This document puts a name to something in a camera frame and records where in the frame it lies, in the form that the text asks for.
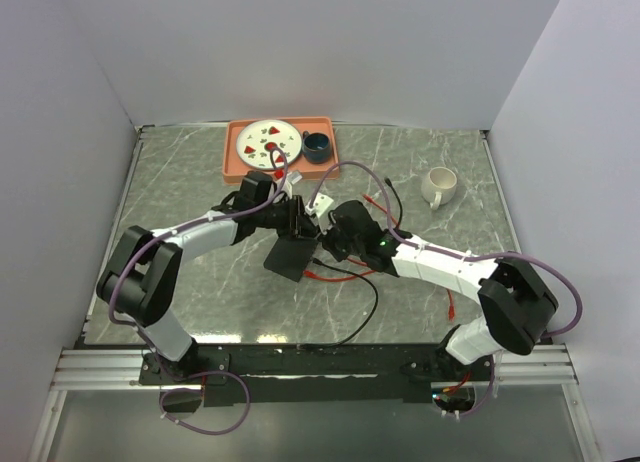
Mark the salmon pink tray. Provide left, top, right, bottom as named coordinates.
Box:
left=222, top=116, right=339, bottom=185

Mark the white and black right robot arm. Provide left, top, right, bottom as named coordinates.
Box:
left=318, top=200, right=558, bottom=381

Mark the dark blue mug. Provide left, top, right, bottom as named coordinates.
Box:
left=302, top=131, right=332, bottom=165

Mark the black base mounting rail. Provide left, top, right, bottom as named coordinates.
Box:
left=139, top=343, right=491, bottom=407

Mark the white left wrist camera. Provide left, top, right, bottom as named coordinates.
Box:
left=274, top=170, right=303, bottom=185

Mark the short red ethernet cable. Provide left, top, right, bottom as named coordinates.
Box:
left=362, top=192, right=401, bottom=268

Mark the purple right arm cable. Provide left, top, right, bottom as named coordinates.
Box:
left=307, top=160, right=584, bottom=417

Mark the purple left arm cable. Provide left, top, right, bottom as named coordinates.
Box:
left=108, top=146, right=290, bottom=436

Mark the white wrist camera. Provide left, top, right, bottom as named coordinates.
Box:
left=274, top=170, right=303, bottom=185
left=305, top=193, right=334, bottom=219

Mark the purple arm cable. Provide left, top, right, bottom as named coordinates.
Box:
left=307, top=160, right=584, bottom=417
left=108, top=146, right=290, bottom=436

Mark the black network switch box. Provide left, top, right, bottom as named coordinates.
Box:
left=263, top=237, right=318, bottom=282

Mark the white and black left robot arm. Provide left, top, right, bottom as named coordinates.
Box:
left=96, top=171, right=332, bottom=384

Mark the white strawberry pattern plate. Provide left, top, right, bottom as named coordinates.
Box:
left=236, top=119, right=302, bottom=171

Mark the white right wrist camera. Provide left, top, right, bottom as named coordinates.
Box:
left=305, top=193, right=334, bottom=219

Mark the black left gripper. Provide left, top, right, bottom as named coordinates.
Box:
left=255, top=195, right=316, bottom=243

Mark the white ceramic mug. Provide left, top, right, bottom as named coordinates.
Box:
left=421, top=167, right=458, bottom=210

